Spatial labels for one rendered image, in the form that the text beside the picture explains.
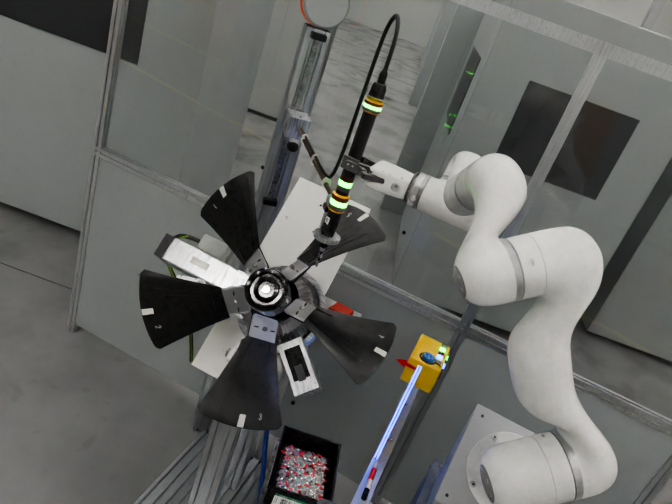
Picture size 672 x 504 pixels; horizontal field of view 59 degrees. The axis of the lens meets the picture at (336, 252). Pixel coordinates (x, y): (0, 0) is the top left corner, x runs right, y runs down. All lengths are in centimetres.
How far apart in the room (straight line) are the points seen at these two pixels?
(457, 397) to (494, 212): 156
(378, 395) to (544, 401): 154
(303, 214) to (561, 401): 113
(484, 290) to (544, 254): 10
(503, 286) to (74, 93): 314
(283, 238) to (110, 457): 127
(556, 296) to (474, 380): 143
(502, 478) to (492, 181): 50
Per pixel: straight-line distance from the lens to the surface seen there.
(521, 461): 112
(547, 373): 102
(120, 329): 307
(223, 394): 157
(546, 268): 94
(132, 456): 273
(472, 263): 92
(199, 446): 270
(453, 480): 152
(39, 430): 280
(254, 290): 158
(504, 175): 99
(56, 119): 386
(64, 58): 375
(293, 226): 192
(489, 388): 240
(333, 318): 161
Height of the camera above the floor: 203
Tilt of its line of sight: 26 degrees down
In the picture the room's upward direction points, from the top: 20 degrees clockwise
